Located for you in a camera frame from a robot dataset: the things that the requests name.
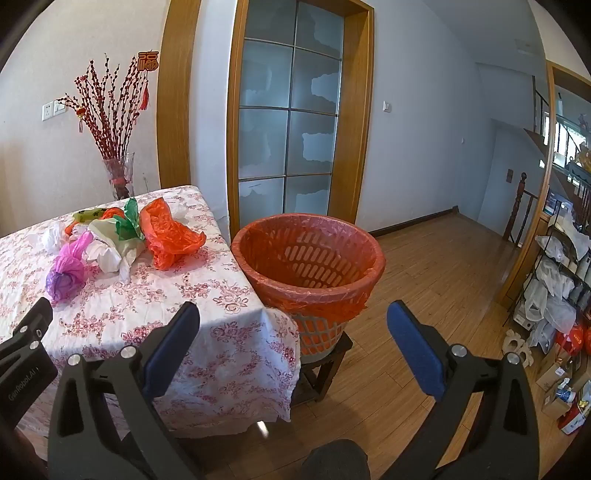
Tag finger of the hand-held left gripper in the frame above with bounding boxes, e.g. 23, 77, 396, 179
0, 298, 52, 365

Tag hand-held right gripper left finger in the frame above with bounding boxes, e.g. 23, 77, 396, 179
47, 301, 206, 480

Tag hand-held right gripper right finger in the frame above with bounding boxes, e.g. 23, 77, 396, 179
387, 300, 541, 480

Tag orange slatted plastic basket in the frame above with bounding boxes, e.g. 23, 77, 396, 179
231, 213, 386, 365

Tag white plastic bag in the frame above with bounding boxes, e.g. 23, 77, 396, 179
85, 240, 134, 283

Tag orange plastic bag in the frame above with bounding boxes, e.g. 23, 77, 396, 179
140, 198, 207, 271

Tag green plastic bag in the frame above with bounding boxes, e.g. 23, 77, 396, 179
114, 198, 146, 241

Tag floral pink tablecloth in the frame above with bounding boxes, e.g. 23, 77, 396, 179
0, 185, 301, 439

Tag purple plastic bag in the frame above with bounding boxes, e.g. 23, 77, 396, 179
45, 231, 94, 301

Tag dark wooden stool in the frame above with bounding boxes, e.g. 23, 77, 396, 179
291, 330, 354, 407

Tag beige slippers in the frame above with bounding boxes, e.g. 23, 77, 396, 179
502, 329, 533, 365

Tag cream plastic bag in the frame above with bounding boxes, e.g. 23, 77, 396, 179
88, 218, 146, 259

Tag person's leg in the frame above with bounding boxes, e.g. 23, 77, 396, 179
300, 438, 372, 480

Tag cardboard box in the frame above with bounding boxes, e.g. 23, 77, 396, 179
536, 348, 578, 421

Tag cluttered metal shelf rack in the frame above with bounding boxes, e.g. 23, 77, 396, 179
513, 215, 591, 349

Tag red shopping bag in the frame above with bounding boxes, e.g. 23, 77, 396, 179
554, 323, 591, 356

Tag glass vase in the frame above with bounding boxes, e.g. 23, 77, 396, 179
102, 152, 136, 201

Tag white printed box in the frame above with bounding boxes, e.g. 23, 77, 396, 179
556, 397, 591, 435

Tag red berry branches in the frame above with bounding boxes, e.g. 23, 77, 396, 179
55, 53, 151, 162

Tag frosted glass sliding door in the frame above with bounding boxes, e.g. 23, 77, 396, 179
226, 0, 375, 241

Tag metal stair railing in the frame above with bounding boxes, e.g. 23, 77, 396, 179
531, 76, 551, 136

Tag red hanging ornament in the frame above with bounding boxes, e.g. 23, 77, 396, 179
137, 51, 159, 110

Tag wooden doorway frame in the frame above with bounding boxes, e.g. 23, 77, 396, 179
501, 60, 591, 305

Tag wooden newel post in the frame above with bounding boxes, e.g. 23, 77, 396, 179
503, 172, 539, 241

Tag wooden door frame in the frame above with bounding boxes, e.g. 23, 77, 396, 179
157, 0, 201, 190

